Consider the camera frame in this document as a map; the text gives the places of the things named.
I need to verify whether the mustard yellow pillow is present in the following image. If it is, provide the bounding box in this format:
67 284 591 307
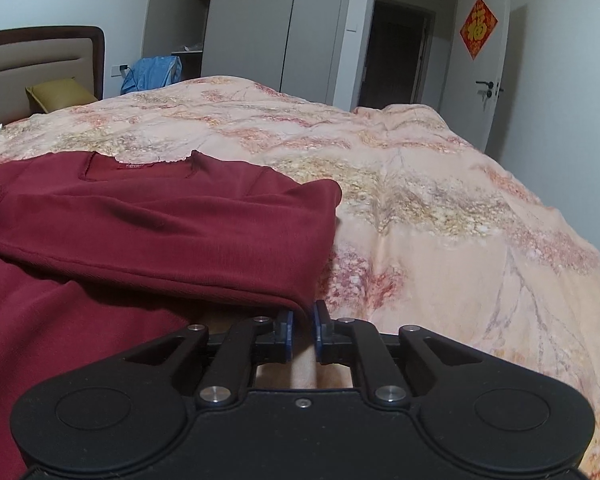
26 78 99 113

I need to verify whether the beige padded bed headboard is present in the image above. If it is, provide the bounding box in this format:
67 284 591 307
0 26 105 126

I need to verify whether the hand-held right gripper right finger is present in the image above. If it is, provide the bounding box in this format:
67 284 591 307
313 300 482 408

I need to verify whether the dark red knit shirt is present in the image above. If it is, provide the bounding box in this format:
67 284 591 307
0 149 343 480

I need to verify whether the white room door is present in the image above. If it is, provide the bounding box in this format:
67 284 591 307
450 0 511 158

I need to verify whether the grey wardrobe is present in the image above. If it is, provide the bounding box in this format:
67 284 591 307
141 0 356 107

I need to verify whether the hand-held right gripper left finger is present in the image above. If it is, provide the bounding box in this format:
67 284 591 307
122 309 294 408

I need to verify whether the floral peach blanket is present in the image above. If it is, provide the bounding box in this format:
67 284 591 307
0 76 600 480

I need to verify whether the blue garment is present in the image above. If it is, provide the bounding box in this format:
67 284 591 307
120 56 183 96

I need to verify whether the red diamond door decoration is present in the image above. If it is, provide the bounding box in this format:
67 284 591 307
460 0 499 61

